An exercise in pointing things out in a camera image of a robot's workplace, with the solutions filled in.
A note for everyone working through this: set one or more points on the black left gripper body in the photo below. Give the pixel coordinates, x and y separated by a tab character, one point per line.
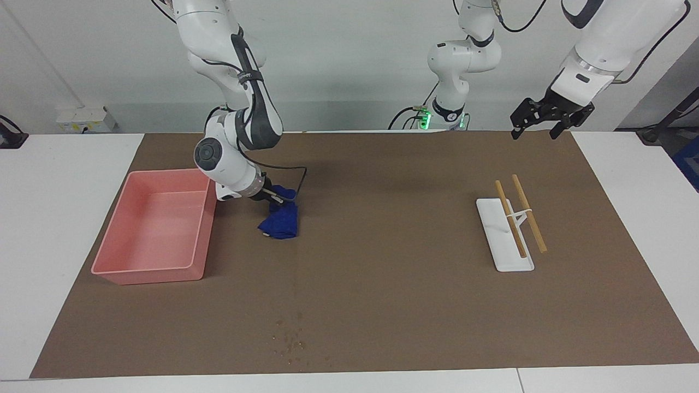
568	106

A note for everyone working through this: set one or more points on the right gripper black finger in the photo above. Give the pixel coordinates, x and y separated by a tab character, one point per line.
277	198

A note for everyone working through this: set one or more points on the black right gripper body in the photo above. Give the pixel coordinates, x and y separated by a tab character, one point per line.
262	191

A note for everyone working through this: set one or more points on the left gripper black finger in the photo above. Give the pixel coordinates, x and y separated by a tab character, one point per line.
525	114
570	123

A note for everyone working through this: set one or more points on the blue towel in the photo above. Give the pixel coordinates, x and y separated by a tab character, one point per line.
281	221

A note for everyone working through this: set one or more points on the black stand leg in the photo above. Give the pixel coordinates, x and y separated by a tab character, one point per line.
652	134

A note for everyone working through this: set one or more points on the pink plastic bin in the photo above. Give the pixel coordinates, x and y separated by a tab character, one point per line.
158	229

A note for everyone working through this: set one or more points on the brown table mat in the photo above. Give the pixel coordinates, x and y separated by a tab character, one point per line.
382	273

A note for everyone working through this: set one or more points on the white rack with wooden rods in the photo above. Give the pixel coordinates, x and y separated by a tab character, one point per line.
513	263

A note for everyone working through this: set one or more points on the white wall socket box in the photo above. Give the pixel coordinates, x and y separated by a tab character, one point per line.
82	117

